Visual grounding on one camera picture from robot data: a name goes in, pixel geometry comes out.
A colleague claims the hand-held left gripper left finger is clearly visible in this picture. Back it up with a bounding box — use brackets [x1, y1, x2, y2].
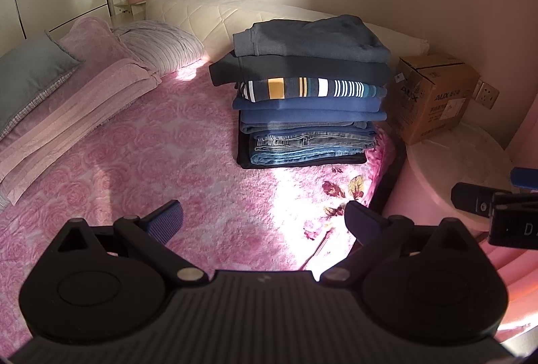
[50, 200, 208, 287]

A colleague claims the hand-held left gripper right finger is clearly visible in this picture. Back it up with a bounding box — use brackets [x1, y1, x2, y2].
[319, 201, 477, 287]

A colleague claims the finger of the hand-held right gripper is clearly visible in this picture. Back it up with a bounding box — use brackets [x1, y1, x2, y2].
[451, 182, 501, 219]
[510, 167, 538, 193]

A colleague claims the stack of folded clothes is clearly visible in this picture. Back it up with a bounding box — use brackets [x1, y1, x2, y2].
[209, 53, 389, 170]

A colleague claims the round pink nightstand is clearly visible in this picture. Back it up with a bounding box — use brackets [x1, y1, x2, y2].
[383, 123, 526, 234]

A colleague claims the pink curtain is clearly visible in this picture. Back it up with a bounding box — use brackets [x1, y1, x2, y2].
[506, 86, 538, 348]

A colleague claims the pink floral bed blanket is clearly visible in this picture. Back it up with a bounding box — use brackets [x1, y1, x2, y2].
[0, 61, 398, 348]

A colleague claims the cardboard box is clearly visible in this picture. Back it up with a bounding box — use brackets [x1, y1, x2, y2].
[393, 54, 481, 145]

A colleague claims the folded pink blanket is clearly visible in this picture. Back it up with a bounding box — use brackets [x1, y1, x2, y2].
[0, 58, 162, 207]

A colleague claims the striped lilac pillow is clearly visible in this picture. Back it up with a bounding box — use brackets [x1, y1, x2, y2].
[111, 20, 205, 74]

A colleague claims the pink fluffy pillow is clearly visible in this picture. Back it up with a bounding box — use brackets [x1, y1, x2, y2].
[45, 16, 133, 72]

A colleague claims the grey pillow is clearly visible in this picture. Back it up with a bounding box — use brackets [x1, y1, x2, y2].
[0, 31, 82, 144]

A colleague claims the cream padded headboard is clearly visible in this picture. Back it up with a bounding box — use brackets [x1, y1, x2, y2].
[145, 0, 430, 62]

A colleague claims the white wall socket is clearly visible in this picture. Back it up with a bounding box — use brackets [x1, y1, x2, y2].
[473, 80, 500, 110]

